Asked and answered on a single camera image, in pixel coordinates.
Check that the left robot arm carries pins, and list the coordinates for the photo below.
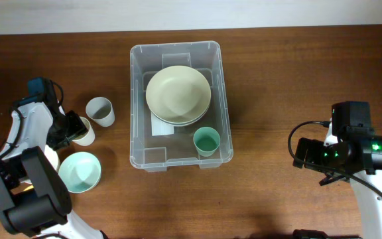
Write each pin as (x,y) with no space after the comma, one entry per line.
(34,201)

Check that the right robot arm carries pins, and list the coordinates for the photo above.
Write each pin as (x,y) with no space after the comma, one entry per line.
(351,152)

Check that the grey cup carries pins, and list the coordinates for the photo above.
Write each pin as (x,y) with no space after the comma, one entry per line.
(101,111)

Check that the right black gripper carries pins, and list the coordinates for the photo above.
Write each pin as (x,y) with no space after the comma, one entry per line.
(314,146)

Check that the green cup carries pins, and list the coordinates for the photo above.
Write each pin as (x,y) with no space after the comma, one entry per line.
(206,141)

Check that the white paper in bin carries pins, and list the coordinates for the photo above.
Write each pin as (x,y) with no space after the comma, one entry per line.
(160,128)

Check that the clear plastic storage bin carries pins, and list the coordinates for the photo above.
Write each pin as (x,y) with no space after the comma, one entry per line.
(158,153)

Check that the mint green bowl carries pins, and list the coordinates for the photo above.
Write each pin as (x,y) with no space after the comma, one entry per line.
(80,172)

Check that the cream plate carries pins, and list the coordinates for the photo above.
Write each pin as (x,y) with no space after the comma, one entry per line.
(178,95)

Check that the white cup under arm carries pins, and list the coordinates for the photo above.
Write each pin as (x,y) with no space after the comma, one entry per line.
(52,157)

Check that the cream cup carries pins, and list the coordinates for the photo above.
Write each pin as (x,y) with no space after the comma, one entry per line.
(87,138)

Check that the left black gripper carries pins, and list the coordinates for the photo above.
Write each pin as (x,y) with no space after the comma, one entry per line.
(58,141)

